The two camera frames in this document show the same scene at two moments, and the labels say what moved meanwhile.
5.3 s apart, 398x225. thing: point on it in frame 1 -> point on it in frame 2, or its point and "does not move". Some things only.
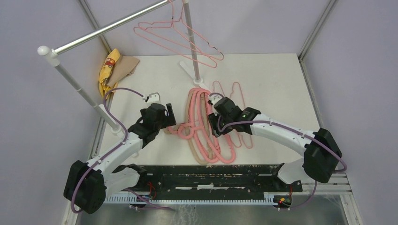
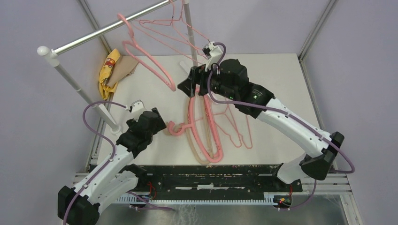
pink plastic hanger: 210,146 -> 150,57
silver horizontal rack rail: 61,48 does not move
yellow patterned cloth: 105,90 does not move
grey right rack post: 187,14 does not move
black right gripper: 213,118 -> 198,75
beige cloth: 124,67 does not move
